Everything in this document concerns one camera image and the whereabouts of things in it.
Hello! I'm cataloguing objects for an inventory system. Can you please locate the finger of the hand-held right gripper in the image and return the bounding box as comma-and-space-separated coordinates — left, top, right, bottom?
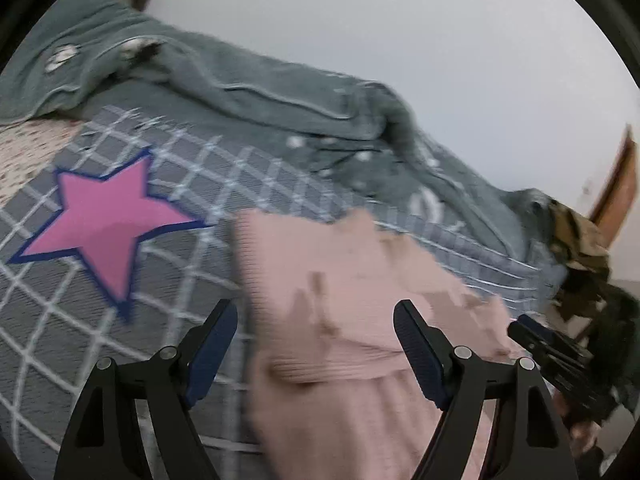
507, 314, 591, 372

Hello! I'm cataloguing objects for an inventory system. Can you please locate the pink knitted sweater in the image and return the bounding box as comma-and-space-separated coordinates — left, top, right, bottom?
234, 208, 526, 480

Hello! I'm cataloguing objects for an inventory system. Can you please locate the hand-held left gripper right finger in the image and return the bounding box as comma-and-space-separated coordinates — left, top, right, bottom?
393, 300, 581, 480

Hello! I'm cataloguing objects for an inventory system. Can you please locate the floral mattress cover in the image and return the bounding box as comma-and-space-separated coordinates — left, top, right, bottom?
0, 120, 85, 207

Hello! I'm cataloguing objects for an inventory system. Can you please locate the dark cloth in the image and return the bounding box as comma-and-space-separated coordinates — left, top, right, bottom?
557, 267, 640, 413

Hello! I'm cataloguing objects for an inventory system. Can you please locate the grey-green fleece blanket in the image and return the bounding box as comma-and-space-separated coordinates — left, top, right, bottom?
0, 0, 573, 306

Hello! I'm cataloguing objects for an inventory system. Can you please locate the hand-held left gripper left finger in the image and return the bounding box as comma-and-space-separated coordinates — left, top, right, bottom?
54, 299, 239, 480

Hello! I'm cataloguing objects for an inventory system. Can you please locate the camouflage cloth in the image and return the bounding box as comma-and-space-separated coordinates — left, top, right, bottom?
547, 199, 615, 273

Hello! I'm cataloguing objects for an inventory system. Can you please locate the brown wooden door frame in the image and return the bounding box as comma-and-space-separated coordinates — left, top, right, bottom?
589, 127, 640, 247

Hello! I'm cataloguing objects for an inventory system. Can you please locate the grey checked star bed sheet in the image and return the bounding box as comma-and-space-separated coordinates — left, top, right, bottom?
0, 105, 568, 467

